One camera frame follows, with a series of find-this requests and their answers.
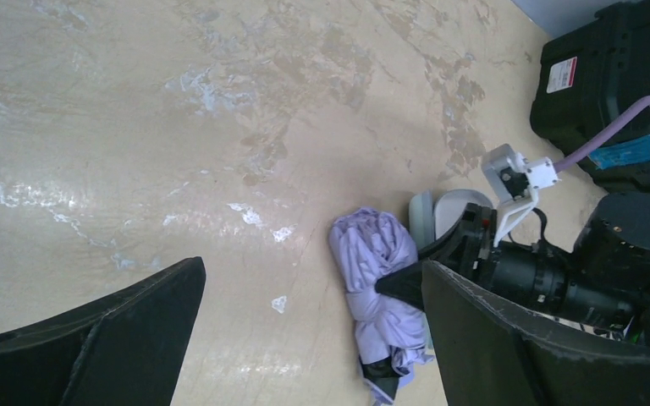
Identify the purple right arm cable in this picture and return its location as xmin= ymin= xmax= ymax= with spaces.
xmin=552 ymin=95 xmax=650 ymax=208

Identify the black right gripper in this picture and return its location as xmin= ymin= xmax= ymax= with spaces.
xmin=375 ymin=203 xmax=639 ymax=331

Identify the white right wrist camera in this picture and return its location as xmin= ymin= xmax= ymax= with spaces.
xmin=481 ymin=144 xmax=559 ymax=247

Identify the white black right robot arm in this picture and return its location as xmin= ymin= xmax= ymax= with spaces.
xmin=375 ymin=193 xmax=650 ymax=347

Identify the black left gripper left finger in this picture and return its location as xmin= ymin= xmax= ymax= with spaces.
xmin=0 ymin=257 xmax=207 ymax=405

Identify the lavender umbrella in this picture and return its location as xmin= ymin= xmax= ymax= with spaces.
xmin=328 ymin=207 xmax=433 ymax=405

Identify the black toolbox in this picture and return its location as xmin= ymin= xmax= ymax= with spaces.
xmin=529 ymin=0 xmax=650 ymax=195

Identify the mint green umbrella sleeve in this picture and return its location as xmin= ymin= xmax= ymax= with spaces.
xmin=408 ymin=189 xmax=493 ymax=251

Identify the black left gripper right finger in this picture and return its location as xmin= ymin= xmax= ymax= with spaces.
xmin=421 ymin=261 xmax=650 ymax=405

